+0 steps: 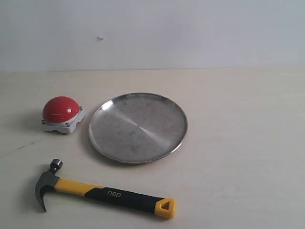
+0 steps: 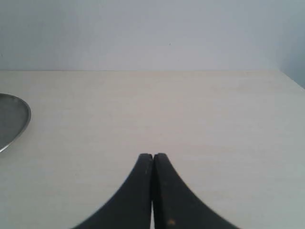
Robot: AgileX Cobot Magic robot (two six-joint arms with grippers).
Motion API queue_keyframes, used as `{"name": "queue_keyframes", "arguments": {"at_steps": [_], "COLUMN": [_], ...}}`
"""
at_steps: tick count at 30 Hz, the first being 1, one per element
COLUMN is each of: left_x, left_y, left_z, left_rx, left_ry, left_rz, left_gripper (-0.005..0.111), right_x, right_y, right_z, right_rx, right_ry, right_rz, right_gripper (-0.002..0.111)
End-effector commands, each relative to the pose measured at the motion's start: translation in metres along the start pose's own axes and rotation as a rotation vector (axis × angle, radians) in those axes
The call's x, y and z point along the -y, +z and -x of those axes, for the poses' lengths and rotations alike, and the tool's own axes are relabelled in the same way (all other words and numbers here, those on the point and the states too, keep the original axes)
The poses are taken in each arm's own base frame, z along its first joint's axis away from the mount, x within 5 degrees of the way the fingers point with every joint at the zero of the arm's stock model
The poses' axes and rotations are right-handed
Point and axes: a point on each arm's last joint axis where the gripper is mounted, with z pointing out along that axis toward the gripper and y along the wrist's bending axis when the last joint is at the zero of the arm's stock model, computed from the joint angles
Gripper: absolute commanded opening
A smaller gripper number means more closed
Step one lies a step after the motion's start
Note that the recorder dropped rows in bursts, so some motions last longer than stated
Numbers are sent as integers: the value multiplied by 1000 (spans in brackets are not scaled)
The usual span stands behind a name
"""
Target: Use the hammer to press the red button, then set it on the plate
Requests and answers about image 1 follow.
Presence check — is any red dome push button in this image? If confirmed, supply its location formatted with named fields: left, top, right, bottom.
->
left=41, top=96, right=85, bottom=134

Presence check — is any yellow black claw hammer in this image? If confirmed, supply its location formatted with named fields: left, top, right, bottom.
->
left=34, top=159, right=177, bottom=219

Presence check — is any round stainless steel plate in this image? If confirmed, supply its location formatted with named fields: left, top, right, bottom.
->
left=88, top=93, right=188, bottom=164

